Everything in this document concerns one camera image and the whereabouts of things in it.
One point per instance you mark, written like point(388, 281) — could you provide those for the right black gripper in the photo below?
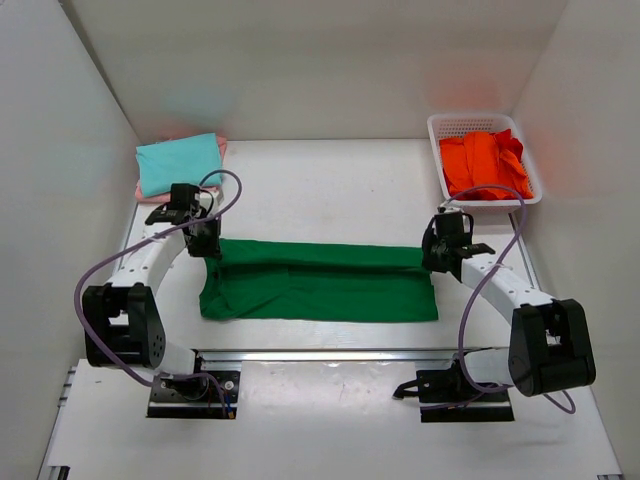
point(428, 263)

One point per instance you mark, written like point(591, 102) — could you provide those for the green t shirt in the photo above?
point(321, 282)

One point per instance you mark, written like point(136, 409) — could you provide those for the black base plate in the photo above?
point(196, 398)
point(443, 401)

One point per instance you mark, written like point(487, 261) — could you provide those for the orange t shirt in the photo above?
point(482, 158)

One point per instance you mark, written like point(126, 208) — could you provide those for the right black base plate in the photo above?
point(443, 401)

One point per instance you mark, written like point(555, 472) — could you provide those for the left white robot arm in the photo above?
point(115, 300)

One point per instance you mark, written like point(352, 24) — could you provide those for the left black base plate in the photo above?
point(196, 398)

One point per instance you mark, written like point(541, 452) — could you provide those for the aluminium rail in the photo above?
point(326, 355)

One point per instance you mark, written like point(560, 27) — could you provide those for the folded teal t shirt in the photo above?
point(170, 165)

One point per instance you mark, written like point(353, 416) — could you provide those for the folded pink t shirt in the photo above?
point(145, 196)

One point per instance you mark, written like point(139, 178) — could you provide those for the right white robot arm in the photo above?
point(549, 346)

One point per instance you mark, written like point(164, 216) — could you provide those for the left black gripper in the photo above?
point(211, 249)

